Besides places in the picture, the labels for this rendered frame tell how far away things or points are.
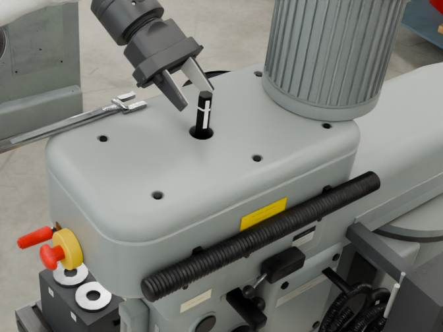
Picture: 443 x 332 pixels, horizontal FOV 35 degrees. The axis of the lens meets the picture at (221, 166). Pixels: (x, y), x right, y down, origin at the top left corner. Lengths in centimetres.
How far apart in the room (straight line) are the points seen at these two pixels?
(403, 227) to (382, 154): 22
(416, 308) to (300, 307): 30
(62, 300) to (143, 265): 90
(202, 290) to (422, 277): 35
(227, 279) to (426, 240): 53
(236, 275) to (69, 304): 76
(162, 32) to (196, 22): 429
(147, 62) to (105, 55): 387
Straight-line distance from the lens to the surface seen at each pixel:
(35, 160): 401
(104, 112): 110
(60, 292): 188
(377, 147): 135
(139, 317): 127
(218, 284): 115
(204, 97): 104
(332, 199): 114
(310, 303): 144
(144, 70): 103
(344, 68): 110
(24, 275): 341
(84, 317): 182
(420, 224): 153
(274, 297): 131
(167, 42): 106
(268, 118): 113
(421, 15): 551
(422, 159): 142
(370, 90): 116
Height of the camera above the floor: 254
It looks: 39 degrees down
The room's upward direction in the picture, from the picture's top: 8 degrees clockwise
